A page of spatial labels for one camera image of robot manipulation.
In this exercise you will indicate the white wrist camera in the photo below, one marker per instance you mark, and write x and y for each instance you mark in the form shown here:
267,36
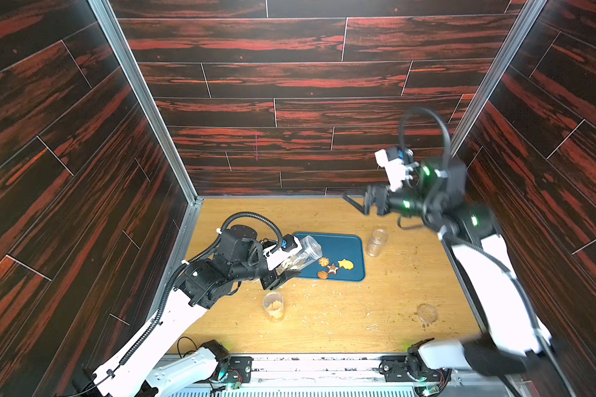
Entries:
399,166
275,257

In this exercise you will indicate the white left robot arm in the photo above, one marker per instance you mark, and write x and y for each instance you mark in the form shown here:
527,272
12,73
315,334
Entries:
248,247

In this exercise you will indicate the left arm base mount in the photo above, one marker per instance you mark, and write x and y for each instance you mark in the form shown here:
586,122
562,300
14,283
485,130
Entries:
230,371

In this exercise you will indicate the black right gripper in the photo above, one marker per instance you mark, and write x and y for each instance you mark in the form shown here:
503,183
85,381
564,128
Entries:
377,199

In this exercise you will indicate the clear round jar lid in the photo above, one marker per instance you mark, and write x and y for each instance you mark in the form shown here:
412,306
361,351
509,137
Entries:
427,313

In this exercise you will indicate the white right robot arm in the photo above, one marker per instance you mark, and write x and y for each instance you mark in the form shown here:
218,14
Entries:
513,340

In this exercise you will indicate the clear plastic cookie jar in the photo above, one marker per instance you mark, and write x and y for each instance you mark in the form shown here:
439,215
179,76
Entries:
376,242

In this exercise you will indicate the blue plastic tray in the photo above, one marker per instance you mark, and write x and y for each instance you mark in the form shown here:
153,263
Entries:
337,247

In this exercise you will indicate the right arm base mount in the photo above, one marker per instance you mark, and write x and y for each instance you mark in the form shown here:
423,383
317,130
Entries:
410,367

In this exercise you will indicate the clear jar with yellow snacks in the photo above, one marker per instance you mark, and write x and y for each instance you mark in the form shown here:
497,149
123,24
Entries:
273,305

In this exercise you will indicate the aluminium corner post left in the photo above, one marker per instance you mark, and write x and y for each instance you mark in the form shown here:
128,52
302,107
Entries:
105,16

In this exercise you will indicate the brown star iced cookie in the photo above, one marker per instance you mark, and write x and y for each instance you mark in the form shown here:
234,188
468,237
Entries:
332,269

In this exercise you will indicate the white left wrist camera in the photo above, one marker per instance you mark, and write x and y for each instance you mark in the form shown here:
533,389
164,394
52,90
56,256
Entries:
275,257

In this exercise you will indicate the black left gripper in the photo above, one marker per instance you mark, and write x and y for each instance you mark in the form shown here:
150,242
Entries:
273,281

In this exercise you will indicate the aluminium corner post right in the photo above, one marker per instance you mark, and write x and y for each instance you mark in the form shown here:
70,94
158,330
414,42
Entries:
508,50

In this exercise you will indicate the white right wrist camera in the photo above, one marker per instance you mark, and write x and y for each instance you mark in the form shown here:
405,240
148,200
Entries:
399,166

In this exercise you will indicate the aluminium corner post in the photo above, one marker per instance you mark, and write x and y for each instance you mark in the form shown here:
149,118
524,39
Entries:
105,16
508,50

